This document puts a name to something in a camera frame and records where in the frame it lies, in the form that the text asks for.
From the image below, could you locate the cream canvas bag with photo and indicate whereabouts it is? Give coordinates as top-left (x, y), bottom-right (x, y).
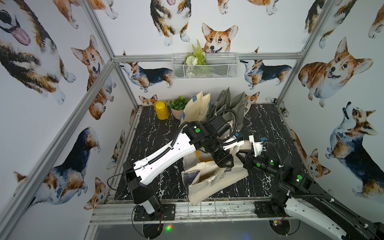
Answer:
top-left (182, 153), bottom-right (249, 206)

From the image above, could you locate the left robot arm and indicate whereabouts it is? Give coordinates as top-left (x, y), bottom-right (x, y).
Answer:
top-left (123, 121), bottom-right (234, 217)

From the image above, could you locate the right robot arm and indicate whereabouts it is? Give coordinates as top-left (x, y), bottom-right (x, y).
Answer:
top-left (236, 149), bottom-right (384, 240)

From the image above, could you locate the cream bag with blue print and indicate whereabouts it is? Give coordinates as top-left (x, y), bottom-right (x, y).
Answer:
top-left (180, 92), bottom-right (212, 124)

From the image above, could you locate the grey-green canvas bag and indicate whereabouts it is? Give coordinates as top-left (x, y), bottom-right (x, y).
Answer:
top-left (206, 88), bottom-right (251, 131)

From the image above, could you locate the small potted green plant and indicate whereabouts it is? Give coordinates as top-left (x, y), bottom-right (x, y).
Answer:
top-left (168, 96), bottom-right (189, 120)

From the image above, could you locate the yellow cylindrical canister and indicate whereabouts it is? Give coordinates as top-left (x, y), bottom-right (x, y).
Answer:
top-left (154, 101), bottom-right (170, 120)

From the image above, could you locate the fern and white flower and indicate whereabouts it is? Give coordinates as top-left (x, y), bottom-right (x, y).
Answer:
top-left (183, 40), bottom-right (207, 78)

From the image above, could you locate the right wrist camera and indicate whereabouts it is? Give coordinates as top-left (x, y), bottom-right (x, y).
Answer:
top-left (249, 135), bottom-right (265, 157)

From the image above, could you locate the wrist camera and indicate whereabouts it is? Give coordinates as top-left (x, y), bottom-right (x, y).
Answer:
top-left (249, 135), bottom-right (265, 157)
top-left (208, 115), bottom-right (244, 148)

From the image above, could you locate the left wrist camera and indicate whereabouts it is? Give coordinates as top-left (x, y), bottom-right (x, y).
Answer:
top-left (208, 115), bottom-right (244, 148)

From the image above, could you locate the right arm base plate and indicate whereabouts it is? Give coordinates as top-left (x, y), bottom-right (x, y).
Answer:
top-left (254, 201), bottom-right (287, 218)

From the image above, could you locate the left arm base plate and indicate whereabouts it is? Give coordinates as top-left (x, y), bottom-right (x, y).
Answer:
top-left (133, 204), bottom-right (176, 222)

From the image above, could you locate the white wire mesh basket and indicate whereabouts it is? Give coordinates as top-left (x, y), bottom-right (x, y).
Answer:
top-left (172, 53), bottom-right (240, 80)

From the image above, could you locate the aluminium frame rail structure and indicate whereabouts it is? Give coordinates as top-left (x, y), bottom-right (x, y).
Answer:
top-left (0, 0), bottom-right (384, 240)

